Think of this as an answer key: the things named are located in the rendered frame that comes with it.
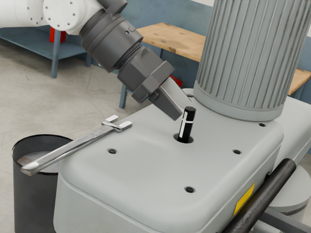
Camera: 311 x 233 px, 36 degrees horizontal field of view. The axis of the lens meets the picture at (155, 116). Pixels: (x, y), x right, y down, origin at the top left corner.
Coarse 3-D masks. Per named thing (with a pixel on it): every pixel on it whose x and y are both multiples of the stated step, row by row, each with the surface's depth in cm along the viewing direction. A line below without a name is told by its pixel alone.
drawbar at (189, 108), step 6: (186, 108) 83; (192, 108) 83; (192, 114) 83; (186, 120) 83; (192, 120) 83; (180, 126) 84; (186, 126) 84; (192, 126) 85; (186, 132) 84; (180, 138) 85; (186, 138) 85
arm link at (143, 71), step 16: (112, 32) 79; (128, 32) 80; (96, 48) 80; (112, 48) 79; (128, 48) 79; (144, 48) 82; (112, 64) 80; (128, 64) 79; (144, 64) 80; (160, 64) 84; (128, 80) 80; (144, 80) 78; (160, 80) 79; (144, 96) 78
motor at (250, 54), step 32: (224, 0) 91; (256, 0) 87; (288, 0) 87; (224, 32) 92; (256, 32) 89; (288, 32) 90; (224, 64) 94; (256, 64) 92; (288, 64) 94; (224, 96) 96; (256, 96) 95
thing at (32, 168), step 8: (112, 120) 85; (104, 128) 82; (112, 128) 83; (120, 128) 83; (88, 136) 78; (96, 136) 79; (72, 144) 75; (80, 144) 76; (88, 144) 77; (56, 152) 72; (64, 152) 73; (72, 152) 74; (40, 160) 70; (48, 160) 70; (56, 160) 71; (24, 168) 67; (32, 168) 67; (40, 168) 68
